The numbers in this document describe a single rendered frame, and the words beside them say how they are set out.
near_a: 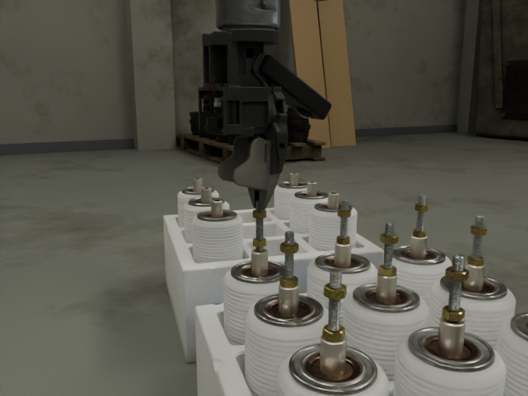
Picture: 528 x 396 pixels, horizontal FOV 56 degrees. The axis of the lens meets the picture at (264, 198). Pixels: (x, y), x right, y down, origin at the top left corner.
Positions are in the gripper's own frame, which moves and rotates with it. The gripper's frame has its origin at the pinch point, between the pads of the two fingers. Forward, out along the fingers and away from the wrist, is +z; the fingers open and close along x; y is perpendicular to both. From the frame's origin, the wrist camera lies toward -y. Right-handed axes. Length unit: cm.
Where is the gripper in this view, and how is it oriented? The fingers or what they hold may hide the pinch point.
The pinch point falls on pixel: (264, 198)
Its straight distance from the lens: 63.1
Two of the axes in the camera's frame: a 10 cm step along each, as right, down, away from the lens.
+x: 5.1, 1.9, -8.4
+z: 0.0, 9.8, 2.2
